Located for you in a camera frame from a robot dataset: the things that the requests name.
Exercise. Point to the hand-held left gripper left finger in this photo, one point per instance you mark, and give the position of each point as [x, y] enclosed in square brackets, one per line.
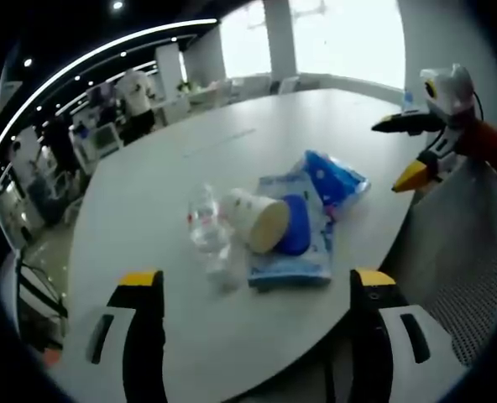
[137, 336]

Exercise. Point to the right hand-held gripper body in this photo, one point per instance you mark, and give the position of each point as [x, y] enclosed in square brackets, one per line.
[448, 94]

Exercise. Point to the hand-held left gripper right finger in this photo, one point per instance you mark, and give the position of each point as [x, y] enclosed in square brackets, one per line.
[383, 336]

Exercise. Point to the blue dotted tissue pack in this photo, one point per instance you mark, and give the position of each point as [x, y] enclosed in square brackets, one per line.
[334, 180]

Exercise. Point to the clear plastic water bottle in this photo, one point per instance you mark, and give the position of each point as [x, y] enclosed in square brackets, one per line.
[208, 235]

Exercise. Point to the light blue wet wipes pack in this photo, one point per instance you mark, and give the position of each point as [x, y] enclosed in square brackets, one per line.
[299, 243]

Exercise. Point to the white paper cup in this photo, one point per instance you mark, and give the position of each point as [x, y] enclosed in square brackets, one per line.
[254, 222]

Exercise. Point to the small distant water bottle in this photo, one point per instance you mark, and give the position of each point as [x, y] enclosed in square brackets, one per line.
[408, 100]

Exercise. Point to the grey mesh office chair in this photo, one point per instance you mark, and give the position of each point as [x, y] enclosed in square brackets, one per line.
[450, 252]

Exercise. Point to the grey table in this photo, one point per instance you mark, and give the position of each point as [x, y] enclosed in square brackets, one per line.
[156, 197]

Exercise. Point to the white desk with chairs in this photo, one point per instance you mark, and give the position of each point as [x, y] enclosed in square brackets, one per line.
[101, 134]

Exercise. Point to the black chair frame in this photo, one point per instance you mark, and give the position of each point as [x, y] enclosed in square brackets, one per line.
[38, 298]

